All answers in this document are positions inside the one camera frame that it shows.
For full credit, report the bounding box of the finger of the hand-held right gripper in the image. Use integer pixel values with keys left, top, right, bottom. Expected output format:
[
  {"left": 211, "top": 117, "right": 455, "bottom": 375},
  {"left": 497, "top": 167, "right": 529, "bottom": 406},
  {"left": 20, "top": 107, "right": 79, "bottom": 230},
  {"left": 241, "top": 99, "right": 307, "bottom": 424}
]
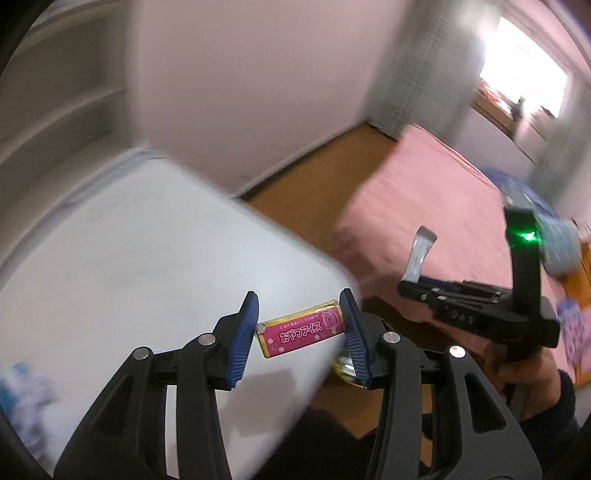
[{"left": 398, "top": 274, "right": 465, "bottom": 320}]

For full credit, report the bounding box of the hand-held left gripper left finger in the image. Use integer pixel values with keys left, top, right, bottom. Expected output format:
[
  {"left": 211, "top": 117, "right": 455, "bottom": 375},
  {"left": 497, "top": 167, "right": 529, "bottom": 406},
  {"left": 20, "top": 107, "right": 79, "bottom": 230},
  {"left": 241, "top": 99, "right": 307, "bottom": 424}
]
[{"left": 54, "top": 291, "right": 260, "bottom": 480}]

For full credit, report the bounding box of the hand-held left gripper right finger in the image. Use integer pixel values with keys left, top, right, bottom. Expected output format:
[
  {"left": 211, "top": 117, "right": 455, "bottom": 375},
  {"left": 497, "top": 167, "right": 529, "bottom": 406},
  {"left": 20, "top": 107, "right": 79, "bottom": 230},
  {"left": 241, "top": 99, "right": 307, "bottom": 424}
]
[{"left": 339, "top": 288, "right": 542, "bottom": 480}]

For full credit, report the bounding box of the silver foil wrapper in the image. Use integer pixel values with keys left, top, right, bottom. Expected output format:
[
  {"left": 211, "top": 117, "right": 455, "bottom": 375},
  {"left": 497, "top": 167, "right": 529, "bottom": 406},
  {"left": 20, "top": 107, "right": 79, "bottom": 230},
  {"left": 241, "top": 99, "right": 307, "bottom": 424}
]
[{"left": 404, "top": 225, "right": 437, "bottom": 282}]

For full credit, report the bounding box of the pink snack wrapper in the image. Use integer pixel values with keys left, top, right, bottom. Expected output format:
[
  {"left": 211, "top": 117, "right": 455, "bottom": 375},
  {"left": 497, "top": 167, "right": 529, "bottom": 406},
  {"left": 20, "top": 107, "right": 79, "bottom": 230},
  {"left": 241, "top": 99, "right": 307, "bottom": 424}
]
[{"left": 255, "top": 299, "right": 347, "bottom": 360}]

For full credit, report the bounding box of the person's right forearm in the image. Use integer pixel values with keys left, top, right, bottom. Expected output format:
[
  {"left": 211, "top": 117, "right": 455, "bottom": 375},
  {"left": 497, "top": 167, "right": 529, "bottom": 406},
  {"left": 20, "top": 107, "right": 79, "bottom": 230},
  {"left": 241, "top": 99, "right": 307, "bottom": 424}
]
[{"left": 517, "top": 369, "right": 580, "bottom": 446}]

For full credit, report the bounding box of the person's right hand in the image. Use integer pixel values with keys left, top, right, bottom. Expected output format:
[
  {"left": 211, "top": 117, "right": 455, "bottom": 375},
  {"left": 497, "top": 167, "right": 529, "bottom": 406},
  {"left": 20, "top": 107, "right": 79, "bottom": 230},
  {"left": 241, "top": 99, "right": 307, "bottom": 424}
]
[{"left": 482, "top": 342, "right": 561, "bottom": 407}]

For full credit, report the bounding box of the purple patterned cloth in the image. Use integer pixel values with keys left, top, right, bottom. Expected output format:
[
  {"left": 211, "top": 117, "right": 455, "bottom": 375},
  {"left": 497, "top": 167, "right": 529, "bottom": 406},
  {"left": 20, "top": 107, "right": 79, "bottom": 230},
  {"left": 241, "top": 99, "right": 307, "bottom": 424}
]
[{"left": 556, "top": 298, "right": 591, "bottom": 370}]

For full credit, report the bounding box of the blue patterned cloth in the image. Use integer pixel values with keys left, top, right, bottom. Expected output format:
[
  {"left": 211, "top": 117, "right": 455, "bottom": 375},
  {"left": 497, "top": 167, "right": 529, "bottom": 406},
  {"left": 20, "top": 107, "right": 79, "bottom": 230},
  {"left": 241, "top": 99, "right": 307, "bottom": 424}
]
[{"left": 489, "top": 168, "right": 583, "bottom": 278}]

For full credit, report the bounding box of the white blue plastic pack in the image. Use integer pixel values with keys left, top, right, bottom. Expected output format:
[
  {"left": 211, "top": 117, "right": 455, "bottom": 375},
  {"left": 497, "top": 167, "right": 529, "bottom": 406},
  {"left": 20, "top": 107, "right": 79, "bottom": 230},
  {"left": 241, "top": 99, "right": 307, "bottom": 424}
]
[{"left": 0, "top": 362, "right": 61, "bottom": 462}]

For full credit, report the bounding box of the grey checked curtain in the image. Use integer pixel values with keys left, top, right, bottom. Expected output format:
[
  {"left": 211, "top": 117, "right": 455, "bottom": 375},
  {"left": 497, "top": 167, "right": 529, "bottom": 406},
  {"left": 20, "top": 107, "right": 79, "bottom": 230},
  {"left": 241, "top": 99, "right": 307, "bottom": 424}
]
[{"left": 369, "top": 0, "right": 504, "bottom": 139}]

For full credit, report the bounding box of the bright window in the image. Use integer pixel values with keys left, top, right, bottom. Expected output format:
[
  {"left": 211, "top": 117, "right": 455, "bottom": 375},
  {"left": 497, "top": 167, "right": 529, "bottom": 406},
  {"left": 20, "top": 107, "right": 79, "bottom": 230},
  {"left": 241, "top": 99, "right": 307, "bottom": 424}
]
[{"left": 471, "top": 18, "right": 573, "bottom": 121}]

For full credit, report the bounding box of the white shelf unit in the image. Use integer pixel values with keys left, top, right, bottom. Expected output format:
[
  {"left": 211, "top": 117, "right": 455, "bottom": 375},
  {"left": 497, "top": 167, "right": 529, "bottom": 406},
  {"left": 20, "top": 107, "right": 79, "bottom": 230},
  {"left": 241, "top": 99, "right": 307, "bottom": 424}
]
[{"left": 0, "top": 14, "right": 132, "bottom": 185}]

